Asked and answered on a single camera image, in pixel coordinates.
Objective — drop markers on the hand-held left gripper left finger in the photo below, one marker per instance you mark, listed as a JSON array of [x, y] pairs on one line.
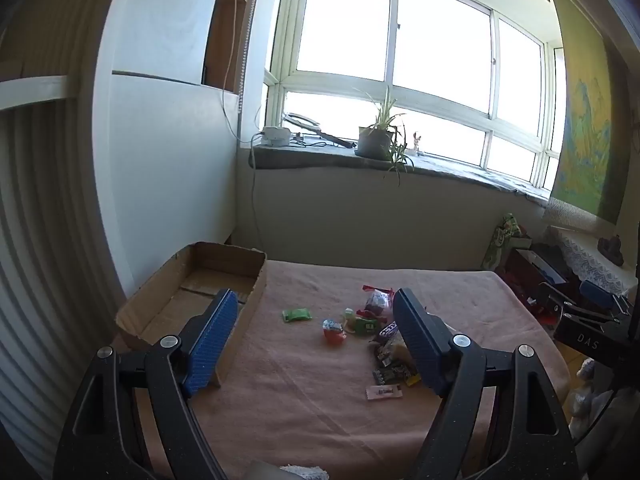
[[212, 345]]

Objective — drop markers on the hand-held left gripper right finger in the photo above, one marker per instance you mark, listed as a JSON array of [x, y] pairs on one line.
[[417, 340]]

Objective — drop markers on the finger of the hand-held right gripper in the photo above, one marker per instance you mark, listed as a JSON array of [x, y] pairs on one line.
[[552, 295], [597, 292]]

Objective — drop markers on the purple snack packet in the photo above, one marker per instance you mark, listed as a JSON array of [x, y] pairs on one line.
[[389, 330]]

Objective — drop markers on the brown chocolate bar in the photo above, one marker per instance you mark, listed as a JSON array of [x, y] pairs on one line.
[[395, 373]]

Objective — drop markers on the brown cardboard box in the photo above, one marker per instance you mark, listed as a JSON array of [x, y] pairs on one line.
[[210, 260]]

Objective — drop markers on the bright green candy packet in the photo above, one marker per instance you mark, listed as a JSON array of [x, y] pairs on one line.
[[296, 315]]

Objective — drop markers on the dark cardboard box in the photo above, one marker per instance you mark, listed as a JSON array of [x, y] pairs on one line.
[[545, 262]]

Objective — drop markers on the white lace cloth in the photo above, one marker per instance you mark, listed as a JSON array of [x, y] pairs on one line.
[[587, 255]]

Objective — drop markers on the yellow candy wrapper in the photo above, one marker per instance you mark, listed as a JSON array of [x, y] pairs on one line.
[[412, 381]]

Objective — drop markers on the dark figurine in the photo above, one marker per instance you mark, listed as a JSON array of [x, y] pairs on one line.
[[611, 249]]

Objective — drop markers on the white plastic bag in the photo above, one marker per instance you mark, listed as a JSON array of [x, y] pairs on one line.
[[582, 400]]

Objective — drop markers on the white sachet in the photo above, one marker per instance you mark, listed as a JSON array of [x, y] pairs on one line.
[[384, 391]]

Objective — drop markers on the green snack bag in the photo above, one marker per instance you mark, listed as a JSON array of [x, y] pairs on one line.
[[502, 237]]

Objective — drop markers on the pink blanket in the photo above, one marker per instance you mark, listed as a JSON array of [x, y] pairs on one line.
[[310, 385]]

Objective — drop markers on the white bubble wrap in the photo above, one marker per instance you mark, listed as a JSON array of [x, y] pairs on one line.
[[305, 472]]

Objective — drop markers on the grey windowsill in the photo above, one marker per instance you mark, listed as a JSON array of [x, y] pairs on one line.
[[450, 167]]

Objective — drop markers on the white corrugated panel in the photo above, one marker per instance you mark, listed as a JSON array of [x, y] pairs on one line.
[[50, 260]]

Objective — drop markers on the white wardrobe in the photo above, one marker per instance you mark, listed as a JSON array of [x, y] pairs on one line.
[[165, 160]]

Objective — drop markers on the small rabbit figurine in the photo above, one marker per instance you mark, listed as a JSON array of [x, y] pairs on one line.
[[417, 144]]

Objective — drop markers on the potted spider plant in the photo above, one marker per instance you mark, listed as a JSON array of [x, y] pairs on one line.
[[375, 140]]

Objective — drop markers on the white adapter box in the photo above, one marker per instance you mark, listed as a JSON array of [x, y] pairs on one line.
[[274, 135]]

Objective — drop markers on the wooden cabinet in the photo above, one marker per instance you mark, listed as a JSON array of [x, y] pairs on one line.
[[220, 35]]

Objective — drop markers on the white framed window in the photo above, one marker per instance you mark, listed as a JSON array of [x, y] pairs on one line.
[[345, 20]]

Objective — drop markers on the wall map poster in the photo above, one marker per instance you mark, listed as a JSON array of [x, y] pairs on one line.
[[585, 135]]

